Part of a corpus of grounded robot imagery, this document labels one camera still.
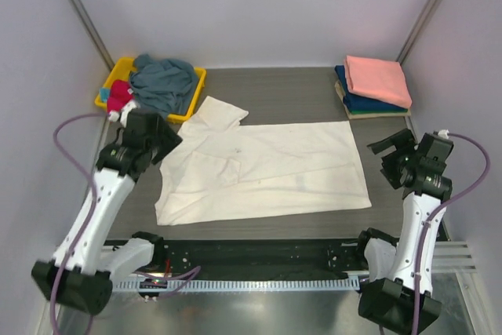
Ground yellow plastic bin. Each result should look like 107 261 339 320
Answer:
93 56 208 124

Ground cream white t shirt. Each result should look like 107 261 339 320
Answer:
155 97 371 226

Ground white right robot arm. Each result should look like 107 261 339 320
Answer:
353 129 453 334

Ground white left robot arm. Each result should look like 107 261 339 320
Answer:
31 109 182 316

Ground magenta red t shirt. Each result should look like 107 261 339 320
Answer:
106 80 134 112

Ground light blue cloth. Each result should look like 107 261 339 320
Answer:
99 87 110 103

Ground grey blue t shirt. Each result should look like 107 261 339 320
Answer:
129 54 199 118

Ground folded beige t shirt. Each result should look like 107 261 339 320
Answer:
334 80 411 120

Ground folded navy blue t shirt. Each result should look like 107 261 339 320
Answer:
334 65 405 111

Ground folded pink t shirt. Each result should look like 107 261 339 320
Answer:
344 56 413 109

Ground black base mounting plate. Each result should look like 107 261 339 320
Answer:
153 239 367 282

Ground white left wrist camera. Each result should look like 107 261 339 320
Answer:
107 100 140 127

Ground white slotted cable duct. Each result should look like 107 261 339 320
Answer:
113 276 360 294

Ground aluminium frame rail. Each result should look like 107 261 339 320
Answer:
46 240 478 277

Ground left aluminium corner post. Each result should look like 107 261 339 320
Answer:
68 0 115 71

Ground aluminium corner post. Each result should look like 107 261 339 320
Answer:
68 0 115 71
396 0 442 65

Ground right aluminium corner post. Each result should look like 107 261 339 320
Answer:
396 0 442 65

